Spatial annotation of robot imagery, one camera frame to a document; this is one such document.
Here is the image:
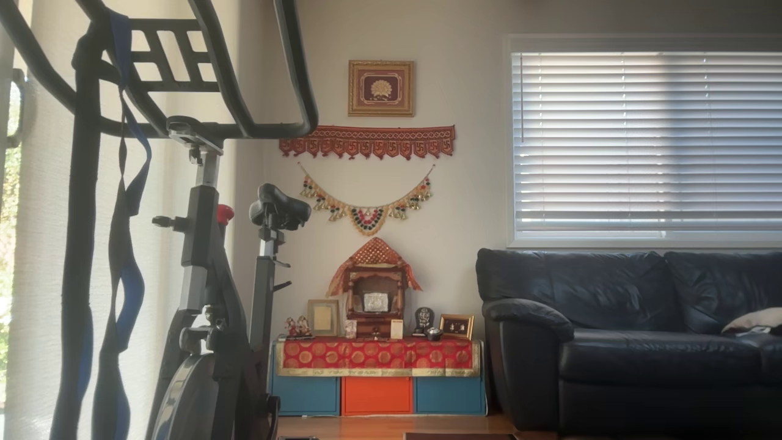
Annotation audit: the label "beaded door garland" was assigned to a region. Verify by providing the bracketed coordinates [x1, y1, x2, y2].
[298, 162, 436, 237]

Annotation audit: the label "orange shrine canopy cloth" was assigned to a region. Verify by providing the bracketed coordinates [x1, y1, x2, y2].
[327, 237, 422, 298]

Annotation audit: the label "small wooden shrine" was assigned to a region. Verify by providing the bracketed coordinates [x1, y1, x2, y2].
[344, 266, 407, 339]

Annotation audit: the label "red gold patterned tablecloth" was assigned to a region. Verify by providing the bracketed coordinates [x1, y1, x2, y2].
[275, 338, 481, 377]

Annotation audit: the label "orange storage cube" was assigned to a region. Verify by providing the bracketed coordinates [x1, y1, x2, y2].
[342, 376, 414, 416]

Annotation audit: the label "blue storage cube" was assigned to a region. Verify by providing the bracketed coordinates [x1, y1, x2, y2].
[272, 376, 340, 416]
[415, 376, 485, 416]

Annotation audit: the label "black exercise bike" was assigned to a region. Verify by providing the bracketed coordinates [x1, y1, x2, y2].
[0, 0, 320, 440]

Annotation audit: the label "dark red rug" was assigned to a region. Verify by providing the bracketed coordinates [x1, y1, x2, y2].
[403, 432, 520, 440]

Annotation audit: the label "black leather sofa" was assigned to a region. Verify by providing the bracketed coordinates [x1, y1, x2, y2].
[475, 247, 782, 436]

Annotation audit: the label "white window blinds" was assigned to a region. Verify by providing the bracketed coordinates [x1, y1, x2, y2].
[512, 52, 782, 240]

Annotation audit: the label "white sheer curtain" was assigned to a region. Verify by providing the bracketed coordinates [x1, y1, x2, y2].
[6, 0, 239, 440]

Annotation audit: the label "beige cushion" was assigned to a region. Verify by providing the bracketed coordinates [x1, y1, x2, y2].
[721, 307, 782, 336]

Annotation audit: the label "red embroidered wall hanging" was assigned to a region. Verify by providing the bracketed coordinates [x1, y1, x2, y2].
[279, 125, 456, 161]

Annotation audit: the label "beige photo frame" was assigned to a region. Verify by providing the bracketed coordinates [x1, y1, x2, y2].
[307, 299, 340, 337]

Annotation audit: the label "gold photo frame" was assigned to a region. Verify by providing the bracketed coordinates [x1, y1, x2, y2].
[439, 313, 475, 341]

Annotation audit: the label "gold framed wall picture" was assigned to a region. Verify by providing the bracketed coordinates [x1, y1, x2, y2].
[348, 60, 415, 117]

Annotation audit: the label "white window frame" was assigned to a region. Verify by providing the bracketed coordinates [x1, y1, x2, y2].
[506, 34, 782, 249]

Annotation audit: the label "black and blue strap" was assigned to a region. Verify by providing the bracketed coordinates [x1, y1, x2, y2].
[92, 9, 153, 440]

